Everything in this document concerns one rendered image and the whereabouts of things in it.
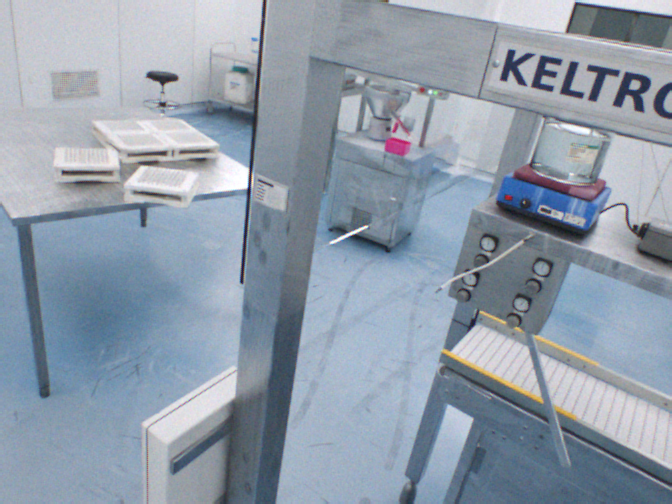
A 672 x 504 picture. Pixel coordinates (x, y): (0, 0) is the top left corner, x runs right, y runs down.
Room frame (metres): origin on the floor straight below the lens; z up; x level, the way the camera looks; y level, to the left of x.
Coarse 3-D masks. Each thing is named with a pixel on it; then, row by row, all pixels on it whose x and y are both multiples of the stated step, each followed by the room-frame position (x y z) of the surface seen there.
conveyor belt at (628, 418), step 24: (480, 336) 1.26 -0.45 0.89; (504, 336) 1.28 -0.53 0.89; (480, 360) 1.14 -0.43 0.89; (504, 360) 1.16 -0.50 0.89; (528, 360) 1.18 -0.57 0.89; (552, 360) 1.20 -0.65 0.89; (528, 384) 1.08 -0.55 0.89; (552, 384) 1.09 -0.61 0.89; (576, 384) 1.11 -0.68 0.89; (600, 384) 1.13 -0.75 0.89; (576, 408) 1.01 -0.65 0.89; (600, 408) 1.03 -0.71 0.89; (624, 408) 1.05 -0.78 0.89; (648, 408) 1.06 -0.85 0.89; (624, 432) 0.96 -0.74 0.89; (648, 432) 0.97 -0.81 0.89
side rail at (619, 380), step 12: (492, 324) 1.31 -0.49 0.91; (504, 324) 1.29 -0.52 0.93; (516, 336) 1.27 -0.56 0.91; (540, 348) 1.23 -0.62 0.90; (552, 348) 1.22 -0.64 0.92; (564, 360) 1.20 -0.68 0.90; (576, 360) 1.18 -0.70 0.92; (588, 372) 1.16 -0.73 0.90; (600, 372) 1.15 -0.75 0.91; (612, 372) 1.14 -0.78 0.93; (612, 384) 1.13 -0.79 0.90; (624, 384) 1.12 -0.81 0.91; (636, 384) 1.11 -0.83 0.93; (648, 396) 1.09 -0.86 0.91; (660, 396) 1.08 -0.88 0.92
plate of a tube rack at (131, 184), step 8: (144, 168) 2.06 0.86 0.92; (160, 168) 2.10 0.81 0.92; (136, 176) 1.96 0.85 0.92; (144, 176) 1.97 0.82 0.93; (192, 176) 2.07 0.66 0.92; (128, 184) 1.86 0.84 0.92; (136, 184) 1.87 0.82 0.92; (144, 184) 1.89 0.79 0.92; (184, 184) 1.96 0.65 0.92; (192, 184) 1.98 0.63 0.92; (160, 192) 1.87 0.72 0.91; (168, 192) 1.87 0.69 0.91; (176, 192) 1.88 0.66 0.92; (184, 192) 1.88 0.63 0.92
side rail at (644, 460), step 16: (464, 368) 1.06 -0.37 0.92; (496, 384) 1.02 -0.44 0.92; (528, 400) 0.98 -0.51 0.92; (544, 416) 0.96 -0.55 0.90; (560, 416) 0.94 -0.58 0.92; (576, 432) 0.92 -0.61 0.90; (592, 432) 0.90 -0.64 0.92; (608, 448) 0.88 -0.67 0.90; (624, 448) 0.87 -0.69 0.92; (640, 464) 0.85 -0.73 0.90; (656, 464) 0.84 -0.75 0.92
